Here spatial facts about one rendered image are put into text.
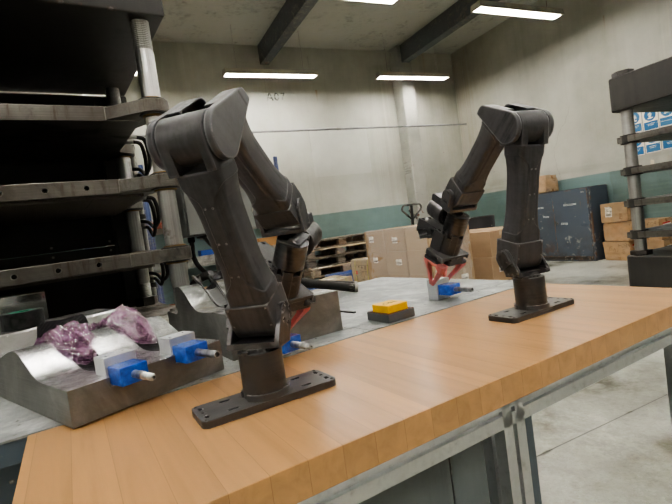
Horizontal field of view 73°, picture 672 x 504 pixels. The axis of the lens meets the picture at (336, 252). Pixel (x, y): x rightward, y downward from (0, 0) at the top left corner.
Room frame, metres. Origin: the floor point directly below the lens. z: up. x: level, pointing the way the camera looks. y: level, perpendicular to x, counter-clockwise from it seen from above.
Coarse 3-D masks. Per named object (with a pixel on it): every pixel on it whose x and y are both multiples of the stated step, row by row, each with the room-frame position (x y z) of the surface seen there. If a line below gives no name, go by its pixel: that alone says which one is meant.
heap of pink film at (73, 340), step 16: (112, 320) 0.90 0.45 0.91; (128, 320) 0.89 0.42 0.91; (144, 320) 0.91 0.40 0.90; (48, 336) 0.81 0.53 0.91; (64, 336) 0.80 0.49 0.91; (80, 336) 0.81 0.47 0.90; (128, 336) 0.86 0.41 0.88; (144, 336) 0.87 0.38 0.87; (64, 352) 0.78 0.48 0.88; (80, 352) 0.78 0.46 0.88; (96, 352) 0.80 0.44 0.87
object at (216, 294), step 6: (210, 270) 1.24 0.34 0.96; (210, 276) 1.20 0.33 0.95; (216, 276) 1.23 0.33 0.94; (198, 282) 1.17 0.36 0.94; (216, 282) 1.18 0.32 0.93; (204, 288) 1.15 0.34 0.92; (216, 288) 1.16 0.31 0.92; (210, 294) 1.13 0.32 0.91; (216, 294) 1.14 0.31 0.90; (222, 294) 1.13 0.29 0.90; (216, 300) 1.11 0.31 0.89; (222, 300) 1.12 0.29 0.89; (222, 306) 1.08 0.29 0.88
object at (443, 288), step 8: (440, 280) 1.22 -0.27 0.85; (448, 280) 1.23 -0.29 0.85; (432, 288) 1.22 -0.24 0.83; (440, 288) 1.20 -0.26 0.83; (448, 288) 1.18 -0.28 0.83; (456, 288) 1.18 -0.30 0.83; (464, 288) 1.16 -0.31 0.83; (472, 288) 1.15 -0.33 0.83; (432, 296) 1.22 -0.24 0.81; (440, 296) 1.21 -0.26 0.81; (448, 296) 1.23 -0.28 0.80
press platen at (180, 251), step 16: (112, 256) 1.51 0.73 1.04; (128, 256) 1.54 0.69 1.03; (144, 256) 1.54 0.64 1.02; (160, 256) 1.54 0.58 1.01; (176, 256) 1.54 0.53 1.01; (0, 272) 1.35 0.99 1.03; (16, 272) 1.37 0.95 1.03; (32, 272) 1.39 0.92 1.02; (48, 272) 1.41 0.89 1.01; (64, 272) 1.44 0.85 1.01; (80, 272) 1.46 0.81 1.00; (96, 272) 1.48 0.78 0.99
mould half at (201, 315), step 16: (176, 288) 1.17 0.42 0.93; (192, 288) 1.14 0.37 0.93; (224, 288) 1.16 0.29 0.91; (192, 304) 1.08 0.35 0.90; (208, 304) 1.08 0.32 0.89; (320, 304) 0.99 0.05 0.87; (336, 304) 1.01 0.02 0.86; (176, 320) 1.22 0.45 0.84; (192, 320) 1.08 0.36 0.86; (208, 320) 0.98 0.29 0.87; (224, 320) 0.89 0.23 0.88; (304, 320) 0.97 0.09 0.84; (320, 320) 0.99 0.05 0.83; (336, 320) 1.01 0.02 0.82; (208, 336) 0.99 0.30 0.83; (224, 336) 0.90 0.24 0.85; (304, 336) 0.96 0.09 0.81; (224, 352) 0.91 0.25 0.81
